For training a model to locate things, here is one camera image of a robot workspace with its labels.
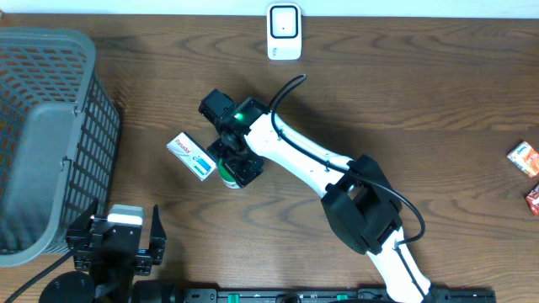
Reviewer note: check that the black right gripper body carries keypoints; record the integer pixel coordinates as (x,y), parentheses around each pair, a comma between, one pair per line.
(240,162)

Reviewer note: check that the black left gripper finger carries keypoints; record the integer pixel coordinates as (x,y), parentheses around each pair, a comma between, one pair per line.
(158,238)
(81,226)

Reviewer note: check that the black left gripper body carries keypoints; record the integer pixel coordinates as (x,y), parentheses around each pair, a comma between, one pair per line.
(140,265)

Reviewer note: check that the green lid jar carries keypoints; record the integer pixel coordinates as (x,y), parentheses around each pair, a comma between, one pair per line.
(226,177)

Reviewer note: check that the white Panadol box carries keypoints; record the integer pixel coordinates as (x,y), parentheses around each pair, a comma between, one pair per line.
(192,155)

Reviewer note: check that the small orange carton box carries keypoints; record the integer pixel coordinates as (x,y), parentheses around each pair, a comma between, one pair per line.
(525,157)

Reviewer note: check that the red Top chocolate bar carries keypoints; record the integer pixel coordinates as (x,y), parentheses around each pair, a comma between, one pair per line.
(533,200)

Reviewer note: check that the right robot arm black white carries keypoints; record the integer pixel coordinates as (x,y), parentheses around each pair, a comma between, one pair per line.
(361,207)

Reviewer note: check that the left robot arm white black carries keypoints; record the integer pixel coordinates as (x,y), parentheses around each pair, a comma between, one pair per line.
(99,284)

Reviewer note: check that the white barcode scanner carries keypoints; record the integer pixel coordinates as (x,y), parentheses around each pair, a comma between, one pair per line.
(284,31)

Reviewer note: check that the grey plastic basket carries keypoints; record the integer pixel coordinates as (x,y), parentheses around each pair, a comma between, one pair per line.
(59,138)

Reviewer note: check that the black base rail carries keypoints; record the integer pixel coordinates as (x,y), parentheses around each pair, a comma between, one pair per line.
(327,296)

